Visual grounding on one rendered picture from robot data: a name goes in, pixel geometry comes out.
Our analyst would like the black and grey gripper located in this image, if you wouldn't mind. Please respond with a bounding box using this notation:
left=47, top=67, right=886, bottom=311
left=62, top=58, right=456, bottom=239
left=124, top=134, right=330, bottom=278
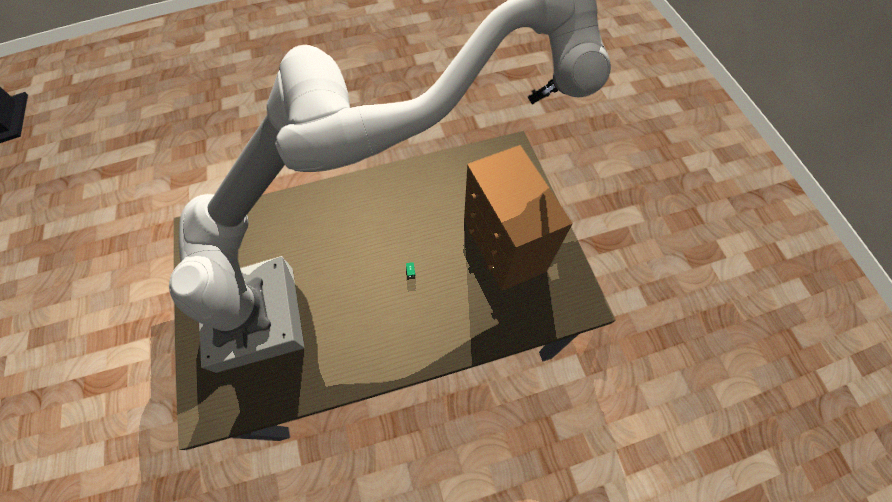
left=528, top=79, right=559, bottom=105

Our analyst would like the brown wooden drawer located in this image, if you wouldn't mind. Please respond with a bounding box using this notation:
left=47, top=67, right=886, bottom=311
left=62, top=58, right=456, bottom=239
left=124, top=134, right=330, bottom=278
left=483, top=242, right=505, bottom=288
left=467, top=168, right=490, bottom=222
left=485, top=226, right=509, bottom=276
left=466, top=189, right=487, bottom=238
left=488, top=207, right=515, bottom=262
left=465, top=208, right=484, bottom=253

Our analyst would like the orange-brown wooden chest of drawers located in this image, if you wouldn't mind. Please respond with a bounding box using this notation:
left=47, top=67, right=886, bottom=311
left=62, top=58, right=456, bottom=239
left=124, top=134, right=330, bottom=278
left=464, top=145, right=572, bottom=291

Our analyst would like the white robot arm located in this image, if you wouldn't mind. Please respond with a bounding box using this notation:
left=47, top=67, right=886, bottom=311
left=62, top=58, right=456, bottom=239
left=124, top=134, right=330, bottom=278
left=169, top=0, right=611, bottom=351

